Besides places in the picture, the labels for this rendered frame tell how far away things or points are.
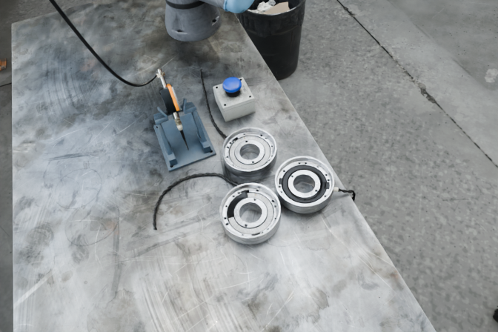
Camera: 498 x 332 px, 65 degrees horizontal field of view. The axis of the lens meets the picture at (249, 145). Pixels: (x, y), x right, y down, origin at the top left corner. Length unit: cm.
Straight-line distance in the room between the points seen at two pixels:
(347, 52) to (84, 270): 183
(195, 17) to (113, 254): 60
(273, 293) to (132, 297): 23
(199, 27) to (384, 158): 107
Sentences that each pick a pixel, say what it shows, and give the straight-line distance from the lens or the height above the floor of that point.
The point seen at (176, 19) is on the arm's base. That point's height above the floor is 85.
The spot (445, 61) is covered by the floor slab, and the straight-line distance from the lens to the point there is 232.
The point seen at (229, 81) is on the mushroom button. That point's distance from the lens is 82.
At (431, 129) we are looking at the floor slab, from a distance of 197.
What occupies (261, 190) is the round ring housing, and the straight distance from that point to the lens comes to 70.
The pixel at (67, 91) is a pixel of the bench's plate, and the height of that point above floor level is 80.
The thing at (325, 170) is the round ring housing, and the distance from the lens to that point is 73.
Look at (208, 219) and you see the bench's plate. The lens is 72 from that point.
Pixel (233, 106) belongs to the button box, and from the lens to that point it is 82.
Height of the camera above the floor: 144
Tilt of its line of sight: 53 degrees down
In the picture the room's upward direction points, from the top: 7 degrees counter-clockwise
